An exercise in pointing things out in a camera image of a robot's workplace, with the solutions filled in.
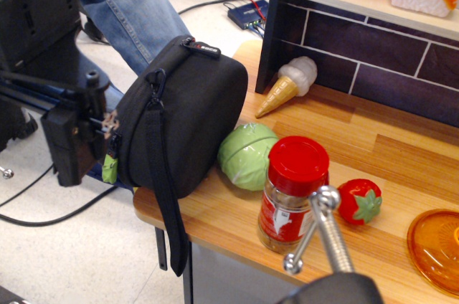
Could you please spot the blue network switch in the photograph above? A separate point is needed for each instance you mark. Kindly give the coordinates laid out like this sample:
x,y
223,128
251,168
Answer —
x,y
249,15

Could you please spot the dark tiled shelf unit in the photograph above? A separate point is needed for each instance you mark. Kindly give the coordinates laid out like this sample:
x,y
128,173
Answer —
x,y
370,49

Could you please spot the black table leg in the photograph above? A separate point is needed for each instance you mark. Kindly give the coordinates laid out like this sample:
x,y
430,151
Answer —
x,y
161,249

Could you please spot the toy ice cream cone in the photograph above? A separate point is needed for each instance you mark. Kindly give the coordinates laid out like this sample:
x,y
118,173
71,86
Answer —
x,y
294,80

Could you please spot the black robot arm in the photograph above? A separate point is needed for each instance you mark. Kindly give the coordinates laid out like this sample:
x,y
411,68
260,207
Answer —
x,y
28,24

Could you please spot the person leg blue jeans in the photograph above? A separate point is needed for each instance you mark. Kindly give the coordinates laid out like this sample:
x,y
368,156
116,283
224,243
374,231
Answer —
x,y
137,29

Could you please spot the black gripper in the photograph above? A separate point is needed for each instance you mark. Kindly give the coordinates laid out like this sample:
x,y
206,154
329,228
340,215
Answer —
x,y
67,89

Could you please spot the red toy strawberry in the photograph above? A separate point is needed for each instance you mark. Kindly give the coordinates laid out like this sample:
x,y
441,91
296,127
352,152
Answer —
x,y
361,201

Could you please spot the green toy cabbage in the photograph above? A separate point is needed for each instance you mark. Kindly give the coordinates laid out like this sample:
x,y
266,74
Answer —
x,y
243,155

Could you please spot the small metal knob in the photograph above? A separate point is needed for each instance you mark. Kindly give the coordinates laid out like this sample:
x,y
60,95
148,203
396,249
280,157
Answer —
x,y
6,173

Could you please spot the red lid spice jar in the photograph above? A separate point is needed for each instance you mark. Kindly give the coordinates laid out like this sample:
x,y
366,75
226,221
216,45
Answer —
x,y
298,166

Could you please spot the black clamp base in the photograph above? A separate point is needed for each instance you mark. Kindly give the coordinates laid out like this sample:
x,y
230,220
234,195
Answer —
x,y
340,287

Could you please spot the black zipper bag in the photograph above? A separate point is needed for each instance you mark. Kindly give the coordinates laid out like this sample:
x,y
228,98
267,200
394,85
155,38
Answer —
x,y
172,121

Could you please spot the metal clamp screw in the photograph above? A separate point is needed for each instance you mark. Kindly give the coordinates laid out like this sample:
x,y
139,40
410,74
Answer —
x,y
323,203

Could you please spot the orange glass lid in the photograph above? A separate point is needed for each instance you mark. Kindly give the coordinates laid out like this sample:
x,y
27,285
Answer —
x,y
432,242

